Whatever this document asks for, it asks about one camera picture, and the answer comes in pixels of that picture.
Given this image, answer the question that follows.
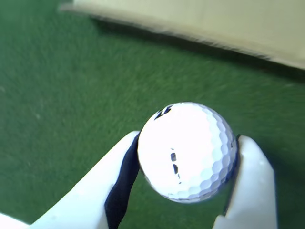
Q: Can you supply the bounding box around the long cardboard ramp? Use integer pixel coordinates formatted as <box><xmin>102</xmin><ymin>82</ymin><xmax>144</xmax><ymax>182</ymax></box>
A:
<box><xmin>59</xmin><ymin>0</ymin><xmax>305</xmax><ymax>70</ymax></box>

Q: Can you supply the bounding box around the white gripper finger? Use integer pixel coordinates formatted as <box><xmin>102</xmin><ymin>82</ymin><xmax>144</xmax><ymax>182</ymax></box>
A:
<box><xmin>213</xmin><ymin>135</ymin><xmax>279</xmax><ymax>229</ymax></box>
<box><xmin>26</xmin><ymin>130</ymin><xmax>141</xmax><ymax>229</ymax></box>

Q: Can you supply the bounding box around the white golf ball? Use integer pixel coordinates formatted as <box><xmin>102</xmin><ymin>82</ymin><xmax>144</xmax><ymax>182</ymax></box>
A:
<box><xmin>137</xmin><ymin>102</ymin><xmax>239</xmax><ymax>204</ymax></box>

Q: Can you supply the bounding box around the long green turf mat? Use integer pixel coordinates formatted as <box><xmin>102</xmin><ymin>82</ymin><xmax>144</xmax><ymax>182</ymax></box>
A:
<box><xmin>0</xmin><ymin>0</ymin><xmax>305</xmax><ymax>229</ymax></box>

